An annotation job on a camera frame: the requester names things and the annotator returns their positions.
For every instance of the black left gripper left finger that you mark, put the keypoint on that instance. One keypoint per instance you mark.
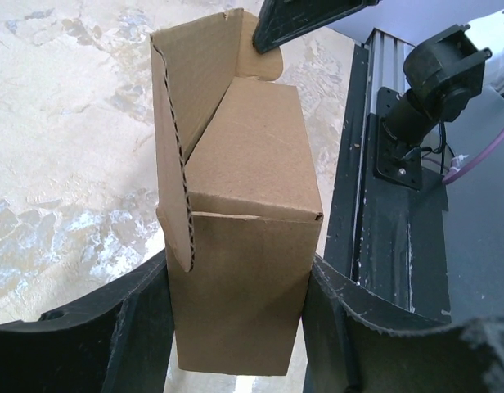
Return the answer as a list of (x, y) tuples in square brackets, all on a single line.
[(117, 338)]

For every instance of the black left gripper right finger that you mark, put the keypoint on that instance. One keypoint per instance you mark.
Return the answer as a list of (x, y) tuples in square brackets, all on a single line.
[(358, 342)]

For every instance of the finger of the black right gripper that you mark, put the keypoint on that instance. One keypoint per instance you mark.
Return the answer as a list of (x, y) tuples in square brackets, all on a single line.
[(281, 21)]

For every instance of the brown cardboard paper box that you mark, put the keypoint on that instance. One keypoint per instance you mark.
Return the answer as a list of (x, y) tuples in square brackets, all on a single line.
[(238, 197)]

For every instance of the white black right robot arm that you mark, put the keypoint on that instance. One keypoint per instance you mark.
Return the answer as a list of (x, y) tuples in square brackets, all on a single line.
[(451, 62)]

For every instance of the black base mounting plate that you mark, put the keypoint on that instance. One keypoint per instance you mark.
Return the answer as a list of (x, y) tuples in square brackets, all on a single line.
[(426, 292)]

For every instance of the aluminium frame rail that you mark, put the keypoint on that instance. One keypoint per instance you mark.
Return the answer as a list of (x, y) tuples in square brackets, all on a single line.
[(383, 69)]

